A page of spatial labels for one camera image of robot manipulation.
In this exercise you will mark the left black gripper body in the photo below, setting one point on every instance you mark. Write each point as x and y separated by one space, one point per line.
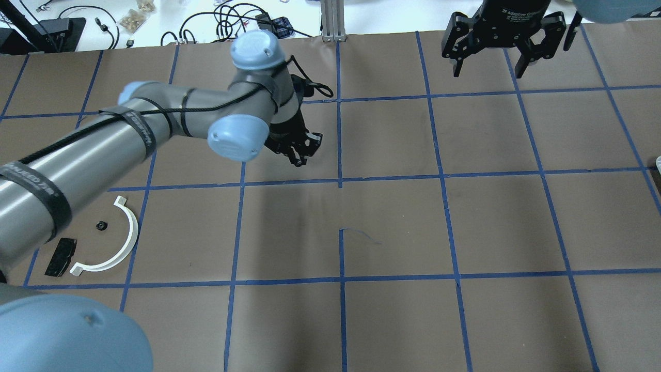
287 132

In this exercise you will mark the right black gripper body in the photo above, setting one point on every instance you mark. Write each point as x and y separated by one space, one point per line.
508 18

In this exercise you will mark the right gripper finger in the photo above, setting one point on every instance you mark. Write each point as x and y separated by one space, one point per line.
459 41
553 27

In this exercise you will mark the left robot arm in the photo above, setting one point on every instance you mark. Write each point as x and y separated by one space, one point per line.
42 192

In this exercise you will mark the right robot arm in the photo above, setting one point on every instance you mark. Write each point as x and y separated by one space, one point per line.
605 12

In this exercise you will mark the black power adapter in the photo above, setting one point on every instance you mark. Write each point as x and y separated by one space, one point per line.
280 27

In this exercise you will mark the bag of small parts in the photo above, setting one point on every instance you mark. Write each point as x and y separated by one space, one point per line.
137 16

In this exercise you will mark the white curved plastic clamp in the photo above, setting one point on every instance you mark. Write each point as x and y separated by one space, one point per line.
105 252

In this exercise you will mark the black stand base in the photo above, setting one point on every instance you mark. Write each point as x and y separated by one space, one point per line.
65 33

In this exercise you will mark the small black brake pad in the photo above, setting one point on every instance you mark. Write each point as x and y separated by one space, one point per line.
61 257

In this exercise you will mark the aluminium frame post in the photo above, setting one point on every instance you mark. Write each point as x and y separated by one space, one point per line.
332 21

